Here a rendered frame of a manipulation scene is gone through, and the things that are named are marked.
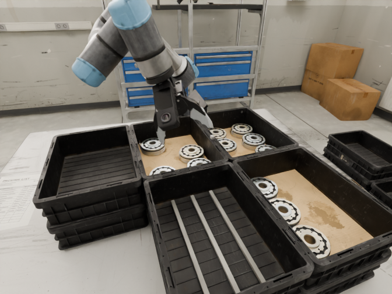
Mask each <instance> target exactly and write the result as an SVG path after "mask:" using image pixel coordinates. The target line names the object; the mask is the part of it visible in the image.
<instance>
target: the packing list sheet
mask: <svg viewBox="0 0 392 294"><path fill-rule="evenodd" d="M40 175H41V174H34V175H28V176H16V177H1V179H0V230H5V229H11V228H17V227H21V226H26V225H28V224H29V221H30V218H31V217H32V214H33V211H34V209H35V206H34V204H33V201H32V200H33V196H34V193H35V190H36V187H37V184H38V182H39V178H40Z"/></svg>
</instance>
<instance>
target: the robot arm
mask: <svg viewBox="0 0 392 294"><path fill-rule="evenodd" d="M128 52H130V53H131V55H132V57H133V59H134V61H135V62H136V63H135V64H134V66H135V67H136V68H139V70H140V72H141V74H142V76H143V77H144V78H145V80H146V82H147V84H150V85H154V84H156V85H155V86H152V90H153V98H154V102H155V110H156V111H155V113H154V118H153V122H154V125H155V130H156V133H157V137H158V139H159V141H160V143H161V144H162V145H164V143H165V136H166V131H168V130H172V129H174V128H178V127H179V126H180V120H179V117H180V116H188V115H190V118H192V119H193V120H198V121H200V123H201V124H204V125H206V126H207V127H208V128H210V129H213V128H214V126H213V123H212V121H211V119H210V118H209V117H208V115H207V114H206V112H205V110H204V109H203V108H202V107H201V106H200V105H199V104H198V103H197V102H196V101H195V100H194V99H192V98H190V97H188V96H187V94H186V91H185V90H186V88H187V87H188V86H189V85H190V84H191V83H192V82H193V81H194V80H195V79H196V77H197V76H198V75H199V71H198V69H197V67H196V66H195V64H194V63H193V62H192V60H190V59H189V58H188V57H187V56H185V57H184V56H181V55H178V54H177V53H176V52H175V51H174V50H173V49H172V48H171V46H170V45H169V44H168V43H167V42H166V41H165V39H164V38H163V37H162V36H161V35H160V32H159V29H158V27H157V25H156V22H155V20H154V17H153V15H152V11H151V7H150V6H149V4H148V3H147V1H146V0H112V1H111V2H110V3H109V4H108V7H107V8H106V9H105V10H104V12H103V13H102V14H101V15H100V17H99V18H98V19H97V20H96V22H95V24H94V26H93V28H92V30H91V32H90V34H89V37H88V44H87V46H86V47H85V49H84V50H83V52H82V53H81V55H80V56H79V57H77V58H76V61H75V62H74V64H73V65H72V71H73V73H74V74H75V75H76V76H77V77H78V78H79V79H80V80H81V81H83V82H85V83H86V84H87V85H89V86H92V87H95V88H96V87H98V86H100V84H101V83H102V82H103V81H105V80H106V78H107V77H108V76H109V74H110V73H111V72H112V71H113V69H114V68H115V67H116V66H117V65H118V63H119V62H120V61H121V60H122V59H123V58H124V57H125V55H126V54H127V53H128Z"/></svg>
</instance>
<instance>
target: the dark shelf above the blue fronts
mask: <svg viewBox="0 0 392 294"><path fill-rule="evenodd" d="M262 8H263V5H261V4H233V5H211V4H193V5H192V9H249V10H257V11H261V10H262ZM152 9H154V10H182V11H188V4H165V5H160V9H158V5H152Z"/></svg>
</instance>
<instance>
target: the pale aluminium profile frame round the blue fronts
mask: <svg viewBox="0 0 392 294"><path fill-rule="evenodd" d="M262 4H263V6H262V11H261V20H260V28H259V33H258V41H257V46H258V50H256V55H255V58H252V61H255V64H254V72H253V74H244V75H228V76H211V77H202V78H196V79H195V80H194V81H193V82H192V83H191V84H190V85H189V86H188V89H190V91H189V92H188V95H190V94H191V93H192V92H193V88H194V85H193V83H196V82H212V81H227V80H235V79H251V78H252V79H253V81H252V86H251V87H248V89H251V94H250V93H248V94H247V97H243V96H242V97H235V98H234V97H231V98H230V99H218V100H205V102H206V104H217V103H229V102H240V103H241V104H242V105H243V106H244V107H249V108H251V109H253V103H254V95H255V90H256V82H257V74H258V66H259V61H260V54H261V46H262V41H263V33H264V25H265V17H266V12H267V4H268V0H263V2H262ZM101 5H102V8H103V12H104V10H105V9H106V8H107V5H106V0H101ZM177 20H178V48H182V37H181V10H177ZM241 21H242V9H239V11H238V18H237V32H236V45H235V46H239V40H240V28H241ZM188 48H189V49H190V53H189V59H190V60H191V61H192V62H193V63H194V61H193V0H188ZM259 49H260V50H259ZM118 68H119V72H120V77H119V73H118ZM122 68H123V66H122V65H121V62H119V63H118V65H117V66H116V67H115V68H114V73H115V79H116V83H117V89H118V95H119V98H120V104H121V111H122V116H123V120H124V123H133V122H138V121H150V120H153V118H144V119H137V120H129V119H128V113H129V112H131V111H143V110H155V105H153V106H141V107H140V106H134V107H128V97H127V91H126V90H125V88H132V87H141V86H155V85H156V84H154V85H150V84H147V82H146V81H143V82H127V83H124V77H123V70H122ZM120 78H121V83H120ZM121 88H122V89H121ZM248 100H249V101H250V103H249V105H248V104H247V103H245V102H244V101H248Z"/></svg>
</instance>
